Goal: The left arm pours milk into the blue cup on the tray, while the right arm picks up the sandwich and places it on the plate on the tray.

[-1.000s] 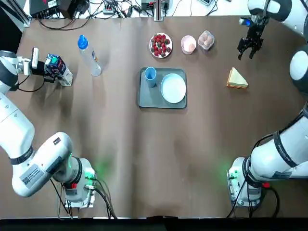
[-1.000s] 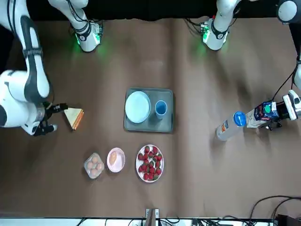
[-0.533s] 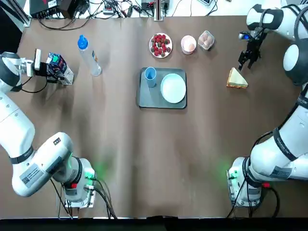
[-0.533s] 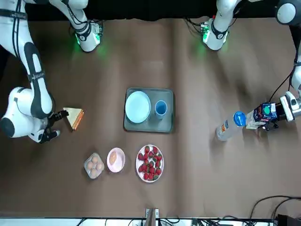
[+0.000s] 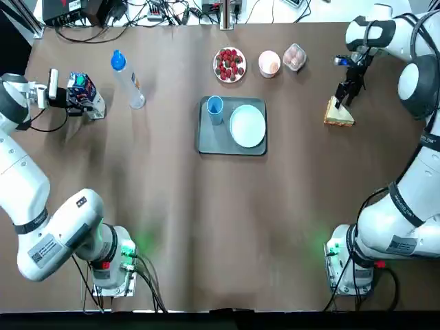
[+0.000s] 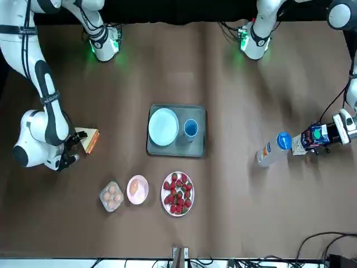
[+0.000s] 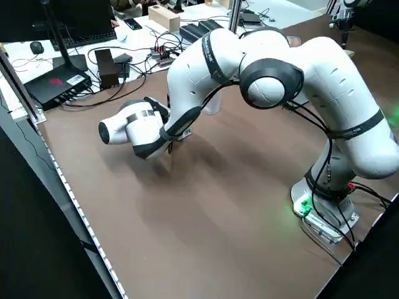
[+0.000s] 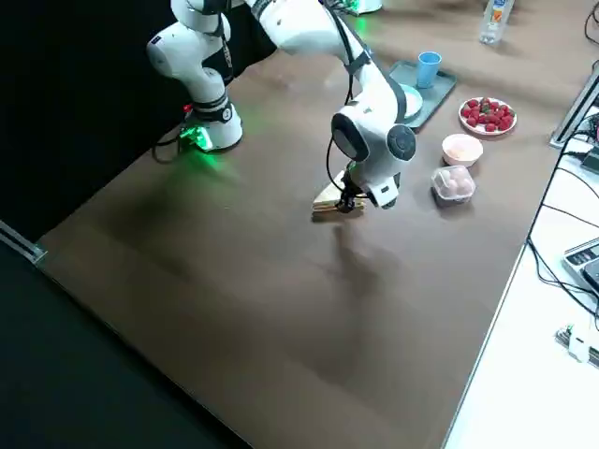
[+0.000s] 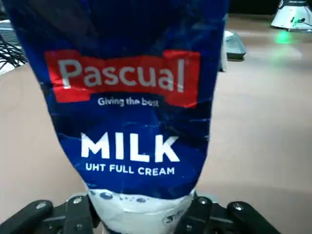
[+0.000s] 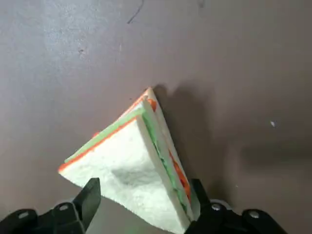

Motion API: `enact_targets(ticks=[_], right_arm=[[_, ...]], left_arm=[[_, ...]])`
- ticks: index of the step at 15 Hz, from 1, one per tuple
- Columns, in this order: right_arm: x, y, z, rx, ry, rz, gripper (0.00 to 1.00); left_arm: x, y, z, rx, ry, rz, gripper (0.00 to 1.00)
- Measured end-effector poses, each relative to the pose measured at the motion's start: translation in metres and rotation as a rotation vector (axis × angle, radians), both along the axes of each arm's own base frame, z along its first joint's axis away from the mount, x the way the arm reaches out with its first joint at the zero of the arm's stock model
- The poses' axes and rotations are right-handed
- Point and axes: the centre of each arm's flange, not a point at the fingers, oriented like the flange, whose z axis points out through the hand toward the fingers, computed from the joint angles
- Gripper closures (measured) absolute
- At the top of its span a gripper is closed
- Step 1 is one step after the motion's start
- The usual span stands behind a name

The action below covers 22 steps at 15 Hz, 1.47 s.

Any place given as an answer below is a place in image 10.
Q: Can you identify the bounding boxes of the triangular white bread sandwich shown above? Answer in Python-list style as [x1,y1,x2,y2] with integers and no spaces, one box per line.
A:
[58,86,195,234]

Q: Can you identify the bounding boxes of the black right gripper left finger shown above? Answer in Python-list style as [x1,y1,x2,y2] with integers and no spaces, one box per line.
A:
[0,177,102,234]

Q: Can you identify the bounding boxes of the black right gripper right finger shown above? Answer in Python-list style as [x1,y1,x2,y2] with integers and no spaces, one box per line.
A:
[186,178,290,234]

